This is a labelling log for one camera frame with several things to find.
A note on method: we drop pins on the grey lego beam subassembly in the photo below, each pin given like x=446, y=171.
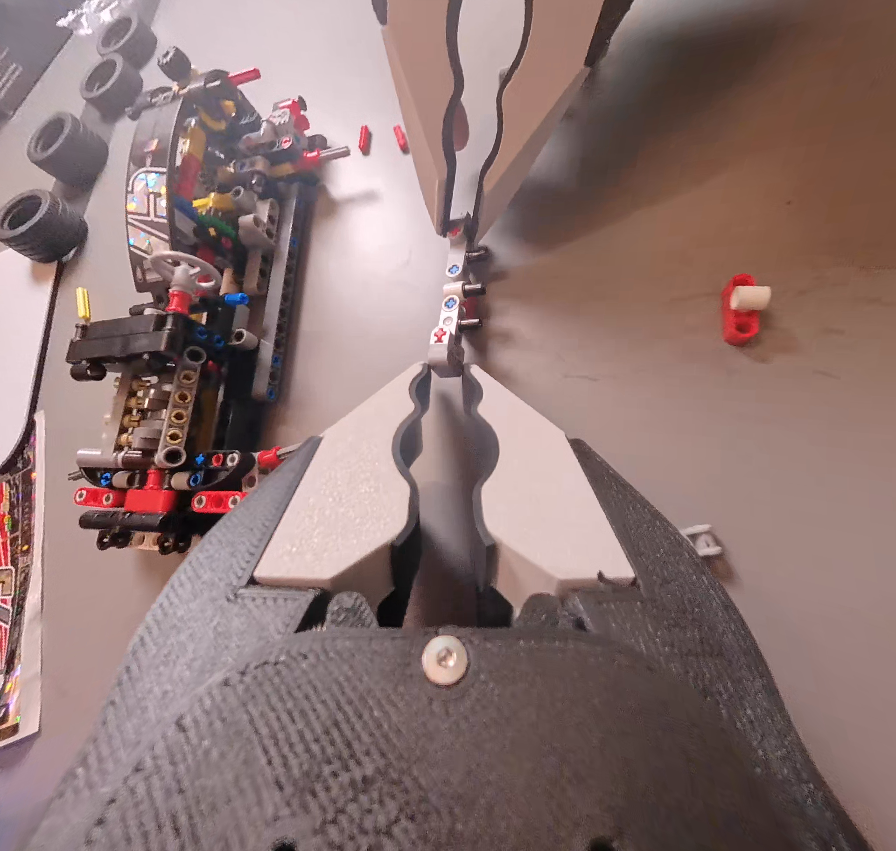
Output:
x=448, y=319

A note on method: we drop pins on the dark printed cardboard box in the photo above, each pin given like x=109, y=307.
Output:
x=28, y=11

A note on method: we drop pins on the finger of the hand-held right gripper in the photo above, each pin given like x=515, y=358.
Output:
x=560, y=11
x=416, y=39

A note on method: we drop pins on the thin grey lego liftarm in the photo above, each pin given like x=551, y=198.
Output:
x=703, y=539

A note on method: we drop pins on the lego car chassis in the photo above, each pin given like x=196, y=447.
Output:
x=283, y=305

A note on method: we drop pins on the black rubber lego tire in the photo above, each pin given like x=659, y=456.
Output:
x=129, y=36
x=66, y=148
x=42, y=225
x=112, y=81

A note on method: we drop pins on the yellow lego axle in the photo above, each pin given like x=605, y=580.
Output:
x=82, y=303

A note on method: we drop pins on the red lego pin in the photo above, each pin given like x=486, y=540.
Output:
x=364, y=138
x=400, y=138

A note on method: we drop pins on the Lego instruction booklet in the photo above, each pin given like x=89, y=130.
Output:
x=21, y=585

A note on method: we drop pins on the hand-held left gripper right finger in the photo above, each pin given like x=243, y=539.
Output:
x=553, y=508

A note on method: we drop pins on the red lego liftarm white bush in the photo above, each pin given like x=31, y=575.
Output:
x=735, y=326

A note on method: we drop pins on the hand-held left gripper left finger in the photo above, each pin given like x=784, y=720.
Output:
x=336, y=501

